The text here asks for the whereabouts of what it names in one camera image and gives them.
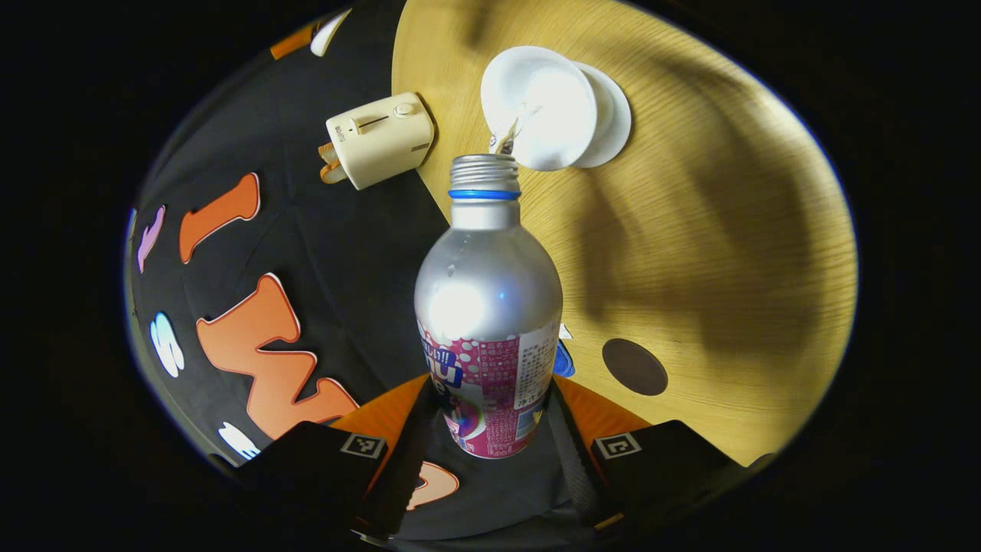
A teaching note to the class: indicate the blue towel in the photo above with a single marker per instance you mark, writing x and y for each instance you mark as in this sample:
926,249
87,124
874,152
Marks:
563,362

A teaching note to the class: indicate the silver water bottle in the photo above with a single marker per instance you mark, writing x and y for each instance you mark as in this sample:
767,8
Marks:
487,307

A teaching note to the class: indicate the white saucer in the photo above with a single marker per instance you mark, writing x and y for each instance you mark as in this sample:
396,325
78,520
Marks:
615,115

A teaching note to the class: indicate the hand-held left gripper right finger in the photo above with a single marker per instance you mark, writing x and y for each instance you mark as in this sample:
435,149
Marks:
575,460

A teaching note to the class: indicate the white teacup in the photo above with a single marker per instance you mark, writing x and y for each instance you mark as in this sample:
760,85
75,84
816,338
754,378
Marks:
548,100

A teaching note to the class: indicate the dark brown round coaster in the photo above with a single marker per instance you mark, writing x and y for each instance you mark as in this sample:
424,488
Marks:
634,366

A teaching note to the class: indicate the black backdrop cloth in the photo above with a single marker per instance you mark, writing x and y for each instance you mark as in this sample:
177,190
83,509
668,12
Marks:
329,253

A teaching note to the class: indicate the white toaster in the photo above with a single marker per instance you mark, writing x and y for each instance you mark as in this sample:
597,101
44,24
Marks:
379,142

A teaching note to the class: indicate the toasted bread slice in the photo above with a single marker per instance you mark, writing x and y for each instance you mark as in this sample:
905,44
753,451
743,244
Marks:
334,173
328,153

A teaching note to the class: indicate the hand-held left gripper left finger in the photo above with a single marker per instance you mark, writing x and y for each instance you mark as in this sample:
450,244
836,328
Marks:
406,460

